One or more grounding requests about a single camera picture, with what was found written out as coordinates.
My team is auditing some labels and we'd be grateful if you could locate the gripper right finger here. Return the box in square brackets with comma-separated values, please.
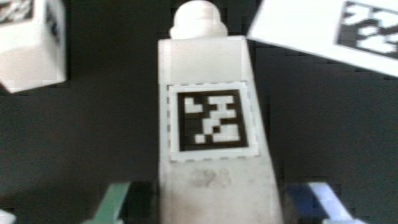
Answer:
[286, 181, 369, 224]

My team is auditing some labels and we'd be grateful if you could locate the white table leg front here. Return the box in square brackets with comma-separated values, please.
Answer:
[247, 0, 398, 77]

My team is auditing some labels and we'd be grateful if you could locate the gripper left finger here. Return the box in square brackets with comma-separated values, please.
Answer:
[81, 182, 131, 224]

